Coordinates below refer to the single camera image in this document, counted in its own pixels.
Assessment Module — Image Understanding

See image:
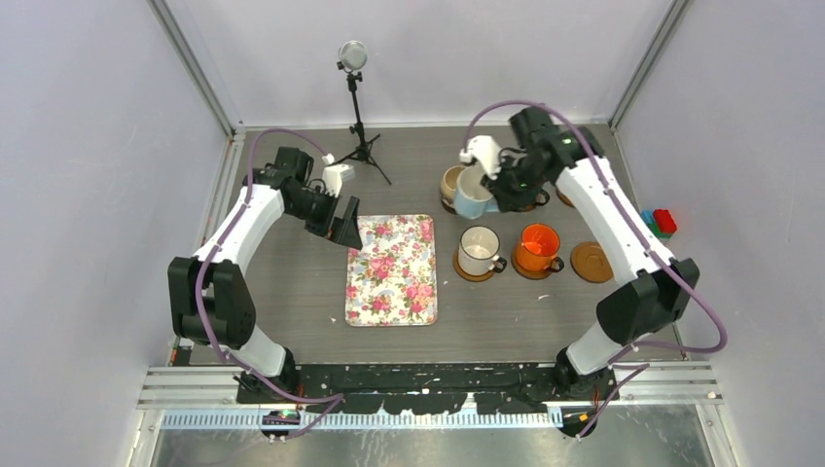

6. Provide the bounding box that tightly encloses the floral serving tray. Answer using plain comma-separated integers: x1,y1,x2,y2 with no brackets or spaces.
344,214,438,327

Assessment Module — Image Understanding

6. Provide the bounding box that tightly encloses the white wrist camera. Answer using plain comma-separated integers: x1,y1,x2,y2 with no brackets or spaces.
459,135,502,180
321,153,355,198

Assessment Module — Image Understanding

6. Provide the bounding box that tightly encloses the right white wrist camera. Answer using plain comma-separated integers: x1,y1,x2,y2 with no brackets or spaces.
459,135,502,180

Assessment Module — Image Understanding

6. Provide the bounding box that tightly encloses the beige mug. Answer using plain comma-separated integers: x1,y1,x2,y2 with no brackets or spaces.
440,165,466,210

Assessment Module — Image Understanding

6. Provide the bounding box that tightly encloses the white light blue mug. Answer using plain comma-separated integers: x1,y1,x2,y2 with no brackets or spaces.
453,165,499,220

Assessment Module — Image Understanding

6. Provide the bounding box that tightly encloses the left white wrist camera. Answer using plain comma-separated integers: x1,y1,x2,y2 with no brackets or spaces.
321,153,355,198

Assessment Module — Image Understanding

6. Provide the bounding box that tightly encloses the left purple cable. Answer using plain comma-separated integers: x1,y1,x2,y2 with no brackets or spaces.
194,127,344,441

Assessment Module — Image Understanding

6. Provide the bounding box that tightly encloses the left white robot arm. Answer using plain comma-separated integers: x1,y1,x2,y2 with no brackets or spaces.
167,147,363,403

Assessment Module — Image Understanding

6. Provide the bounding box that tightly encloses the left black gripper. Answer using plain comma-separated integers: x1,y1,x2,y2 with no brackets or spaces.
286,187,362,250

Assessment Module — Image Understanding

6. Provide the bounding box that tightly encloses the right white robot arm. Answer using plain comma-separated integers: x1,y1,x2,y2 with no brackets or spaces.
461,105,699,400

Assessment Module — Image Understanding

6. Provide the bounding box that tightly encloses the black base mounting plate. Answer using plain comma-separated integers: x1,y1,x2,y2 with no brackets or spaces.
275,363,615,415

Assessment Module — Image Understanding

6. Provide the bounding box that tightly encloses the white mug brown rim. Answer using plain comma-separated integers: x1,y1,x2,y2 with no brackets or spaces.
457,226,508,277

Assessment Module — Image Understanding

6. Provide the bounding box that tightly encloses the purple cable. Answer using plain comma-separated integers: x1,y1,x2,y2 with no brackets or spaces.
194,127,344,441
462,99,730,441

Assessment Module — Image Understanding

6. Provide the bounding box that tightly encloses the colourful toy block stack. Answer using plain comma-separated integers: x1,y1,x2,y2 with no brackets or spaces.
640,208,678,241

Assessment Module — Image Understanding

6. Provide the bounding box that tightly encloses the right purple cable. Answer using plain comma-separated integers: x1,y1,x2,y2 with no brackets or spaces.
462,99,730,441

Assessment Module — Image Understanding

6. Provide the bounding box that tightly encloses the dark green mug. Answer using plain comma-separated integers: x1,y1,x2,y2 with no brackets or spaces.
520,189,551,212

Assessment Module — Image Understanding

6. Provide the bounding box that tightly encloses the dark brown wooden coaster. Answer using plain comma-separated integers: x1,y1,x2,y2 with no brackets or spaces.
441,200,456,215

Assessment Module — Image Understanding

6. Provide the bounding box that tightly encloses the microphone on black tripod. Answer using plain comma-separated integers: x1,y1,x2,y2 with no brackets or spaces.
334,40,392,185

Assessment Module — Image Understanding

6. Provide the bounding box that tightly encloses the orange mug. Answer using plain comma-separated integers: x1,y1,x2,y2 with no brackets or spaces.
513,223,565,277

